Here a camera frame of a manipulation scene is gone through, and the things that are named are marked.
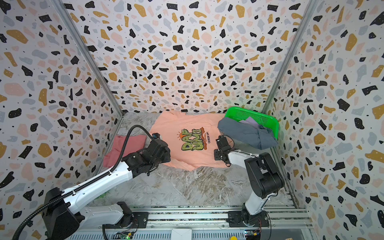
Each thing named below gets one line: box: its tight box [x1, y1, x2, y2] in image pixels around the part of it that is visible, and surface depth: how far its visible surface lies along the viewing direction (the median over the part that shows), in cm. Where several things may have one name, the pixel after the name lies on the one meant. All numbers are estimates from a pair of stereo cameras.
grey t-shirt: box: [217, 117, 279, 150], surface depth 99 cm
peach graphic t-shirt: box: [149, 111, 232, 171], surface depth 112 cm
